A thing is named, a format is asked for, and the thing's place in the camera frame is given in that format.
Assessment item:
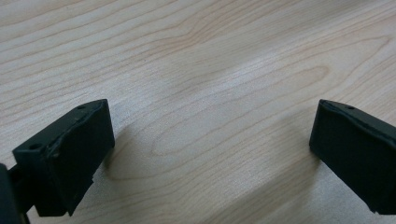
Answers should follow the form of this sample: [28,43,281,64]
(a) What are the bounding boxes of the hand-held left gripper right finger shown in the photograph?
[308,99,396,216]

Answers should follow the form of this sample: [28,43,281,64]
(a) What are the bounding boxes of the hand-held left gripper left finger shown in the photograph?
[12,98,116,217]

